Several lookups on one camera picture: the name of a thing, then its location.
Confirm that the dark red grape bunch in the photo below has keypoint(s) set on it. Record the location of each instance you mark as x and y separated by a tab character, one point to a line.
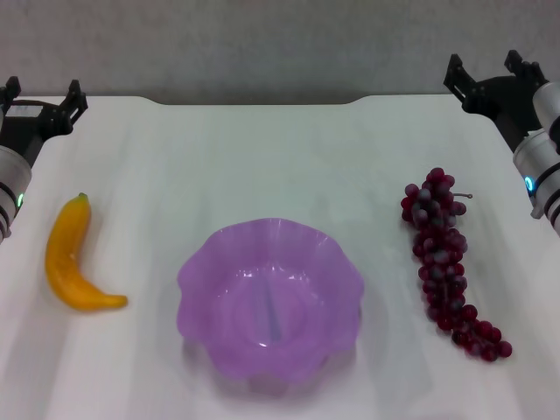
437	262

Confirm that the purple translucent wavy bowl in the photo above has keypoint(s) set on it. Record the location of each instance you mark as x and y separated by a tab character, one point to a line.
271	306

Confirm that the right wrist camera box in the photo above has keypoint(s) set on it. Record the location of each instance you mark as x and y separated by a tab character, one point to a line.
547	105

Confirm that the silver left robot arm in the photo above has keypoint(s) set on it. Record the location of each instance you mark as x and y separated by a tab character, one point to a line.
11	184

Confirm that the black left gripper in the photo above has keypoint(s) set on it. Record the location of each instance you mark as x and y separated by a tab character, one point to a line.
26	135

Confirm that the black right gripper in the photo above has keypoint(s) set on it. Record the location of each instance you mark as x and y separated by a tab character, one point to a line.
499	98

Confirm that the yellow banana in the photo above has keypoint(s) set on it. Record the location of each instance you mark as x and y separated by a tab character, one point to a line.
65	245

